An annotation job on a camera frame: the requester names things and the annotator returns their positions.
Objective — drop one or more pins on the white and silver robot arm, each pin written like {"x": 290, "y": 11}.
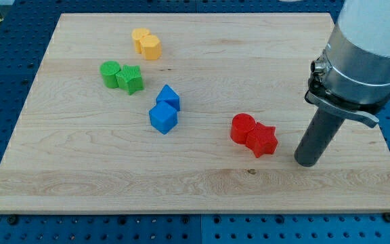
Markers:
{"x": 359, "y": 52}

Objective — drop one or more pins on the light wooden board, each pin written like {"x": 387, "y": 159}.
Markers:
{"x": 82, "y": 148}

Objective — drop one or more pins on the blue cube block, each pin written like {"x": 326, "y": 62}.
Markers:
{"x": 163, "y": 117}

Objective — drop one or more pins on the blue triangular prism block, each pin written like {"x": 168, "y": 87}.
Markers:
{"x": 168, "y": 95}

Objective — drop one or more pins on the red cylinder block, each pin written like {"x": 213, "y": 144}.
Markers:
{"x": 242, "y": 125}

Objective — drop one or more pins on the red star block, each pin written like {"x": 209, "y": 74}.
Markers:
{"x": 262, "y": 140}

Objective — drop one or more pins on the green star block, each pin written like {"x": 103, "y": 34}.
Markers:
{"x": 129, "y": 78}

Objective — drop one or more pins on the yellow hexagon block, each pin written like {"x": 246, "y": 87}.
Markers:
{"x": 151, "y": 47}

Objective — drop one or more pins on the green cylinder block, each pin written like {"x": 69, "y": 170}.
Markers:
{"x": 108, "y": 71}

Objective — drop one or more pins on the yellow cylinder block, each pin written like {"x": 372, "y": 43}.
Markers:
{"x": 138, "y": 34}

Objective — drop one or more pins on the black quick-release clamp with lever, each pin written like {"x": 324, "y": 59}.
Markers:
{"x": 337, "y": 106}

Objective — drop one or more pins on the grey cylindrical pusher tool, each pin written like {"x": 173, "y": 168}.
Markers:
{"x": 317, "y": 137}

